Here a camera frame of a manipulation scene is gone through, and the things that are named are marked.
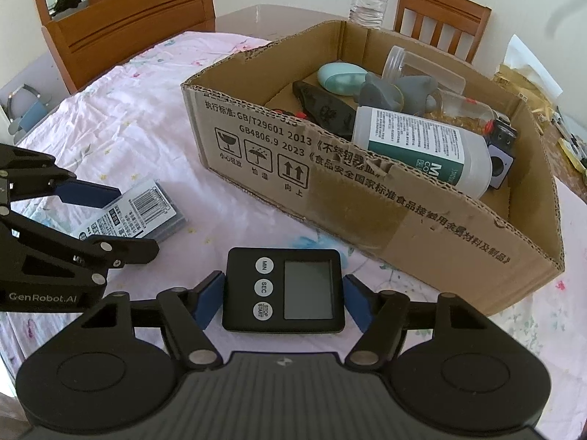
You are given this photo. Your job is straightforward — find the black toy train red wheels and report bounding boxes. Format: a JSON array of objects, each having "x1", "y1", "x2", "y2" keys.
[{"x1": 484, "y1": 117, "x2": 517, "y2": 190}]

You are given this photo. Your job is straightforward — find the clear plastic jar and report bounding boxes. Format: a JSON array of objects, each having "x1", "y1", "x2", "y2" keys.
[{"x1": 382, "y1": 46, "x2": 467, "y2": 95}]

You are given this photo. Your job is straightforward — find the bundle of pens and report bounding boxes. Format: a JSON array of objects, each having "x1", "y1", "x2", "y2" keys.
[{"x1": 552, "y1": 107, "x2": 586, "y2": 166}]

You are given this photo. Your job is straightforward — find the white plastic bottle green label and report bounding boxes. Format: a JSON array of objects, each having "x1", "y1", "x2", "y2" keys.
[{"x1": 352, "y1": 106, "x2": 492, "y2": 199}]

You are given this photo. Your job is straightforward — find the wooden chair far side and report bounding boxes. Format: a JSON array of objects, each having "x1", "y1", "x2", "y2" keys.
[{"x1": 393, "y1": 0, "x2": 492, "y2": 64}]

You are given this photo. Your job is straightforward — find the grey elephant toy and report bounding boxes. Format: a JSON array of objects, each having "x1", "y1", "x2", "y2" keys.
[{"x1": 354, "y1": 73, "x2": 442, "y2": 116}]

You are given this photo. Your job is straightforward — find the wooden chair left side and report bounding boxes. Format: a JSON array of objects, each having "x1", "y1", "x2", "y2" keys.
[{"x1": 42, "y1": 0, "x2": 215, "y2": 94}]

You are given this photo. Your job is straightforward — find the wooden chair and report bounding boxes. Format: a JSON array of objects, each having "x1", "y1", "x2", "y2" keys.
[
  {"x1": 42, "y1": 0, "x2": 215, "y2": 94},
  {"x1": 393, "y1": 0, "x2": 492, "y2": 64}
]

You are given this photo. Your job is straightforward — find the clear box with barcode label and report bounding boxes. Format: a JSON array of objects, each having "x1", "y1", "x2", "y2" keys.
[{"x1": 72, "y1": 180, "x2": 187, "y2": 242}]

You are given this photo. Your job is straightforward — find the light blue oval case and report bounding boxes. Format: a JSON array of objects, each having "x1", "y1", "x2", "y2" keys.
[{"x1": 317, "y1": 62, "x2": 367, "y2": 96}]

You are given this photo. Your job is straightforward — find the gold tissue pack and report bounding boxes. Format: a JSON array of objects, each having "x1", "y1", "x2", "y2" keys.
[{"x1": 492, "y1": 35, "x2": 563, "y2": 121}]

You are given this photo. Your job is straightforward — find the black digital timer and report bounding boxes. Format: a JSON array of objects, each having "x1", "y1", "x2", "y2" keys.
[{"x1": 222, "y1": 247, "x2": 345, "y2": 334}]

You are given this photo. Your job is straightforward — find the open cardboard box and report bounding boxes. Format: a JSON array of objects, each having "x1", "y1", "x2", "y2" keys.
[{"x1": 182, "y1": 21, "x2": 565, "y2": 314}]

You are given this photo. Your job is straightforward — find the small bottle silver cap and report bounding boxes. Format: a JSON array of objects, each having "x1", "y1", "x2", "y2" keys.
[{"x1": 424, "y1": 89, "x2": 496, "y2": 135}]

